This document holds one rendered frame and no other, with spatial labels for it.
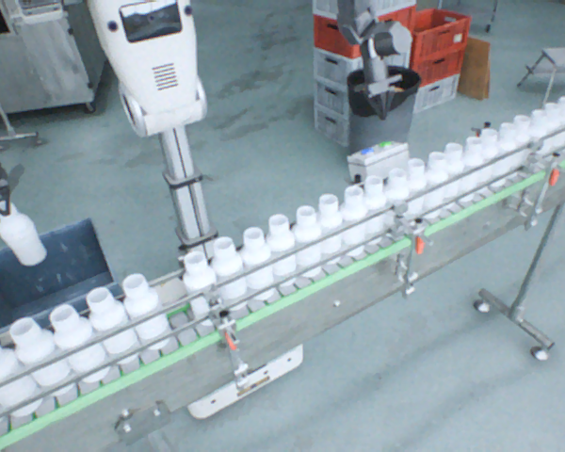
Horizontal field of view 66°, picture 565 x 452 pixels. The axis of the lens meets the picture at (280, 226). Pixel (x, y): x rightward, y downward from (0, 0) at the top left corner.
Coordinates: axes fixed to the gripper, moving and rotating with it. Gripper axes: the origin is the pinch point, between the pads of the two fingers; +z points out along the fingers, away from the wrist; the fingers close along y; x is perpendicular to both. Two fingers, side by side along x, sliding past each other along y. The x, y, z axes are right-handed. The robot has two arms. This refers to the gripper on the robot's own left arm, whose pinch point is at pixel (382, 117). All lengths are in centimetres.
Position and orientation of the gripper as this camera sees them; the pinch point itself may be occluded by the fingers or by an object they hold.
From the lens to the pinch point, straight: 118.5
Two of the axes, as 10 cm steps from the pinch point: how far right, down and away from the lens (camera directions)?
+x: -4.5, -2.3, 8.6
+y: 8.6, -3.7, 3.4
